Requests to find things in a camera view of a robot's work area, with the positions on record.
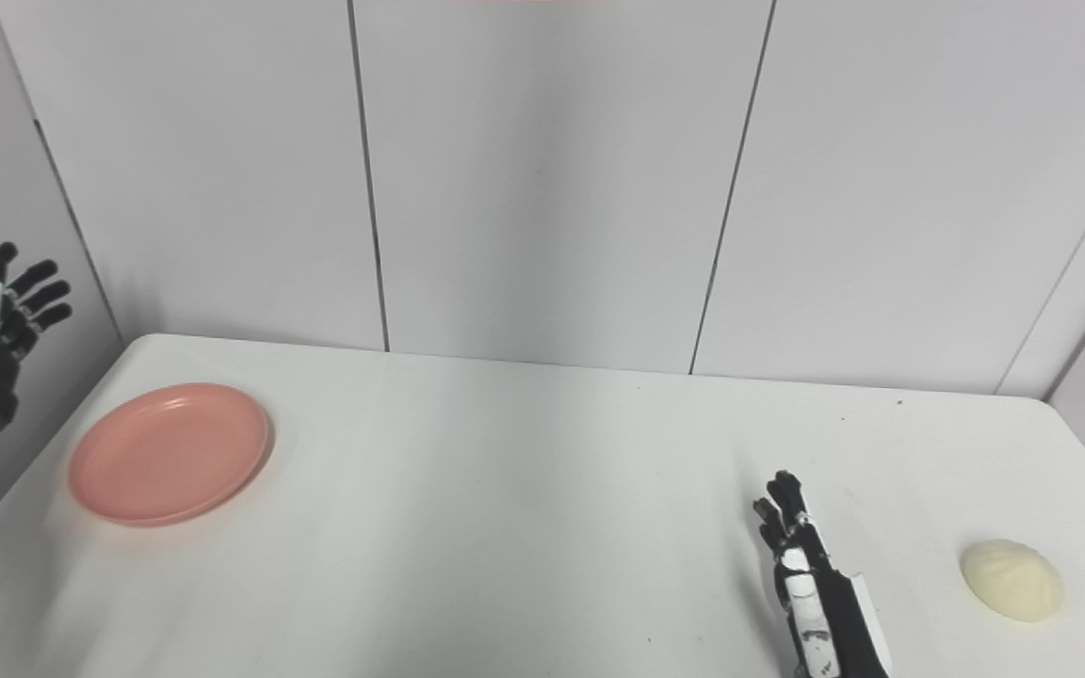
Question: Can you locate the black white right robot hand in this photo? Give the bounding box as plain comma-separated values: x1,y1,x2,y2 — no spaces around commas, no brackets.
753,470,894,678

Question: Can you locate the cream steamed bun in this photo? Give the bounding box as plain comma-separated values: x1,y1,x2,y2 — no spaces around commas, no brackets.
960,539,1065,623

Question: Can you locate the pink round plate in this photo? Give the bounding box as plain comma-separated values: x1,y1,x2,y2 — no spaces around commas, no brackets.
68,381,272,527

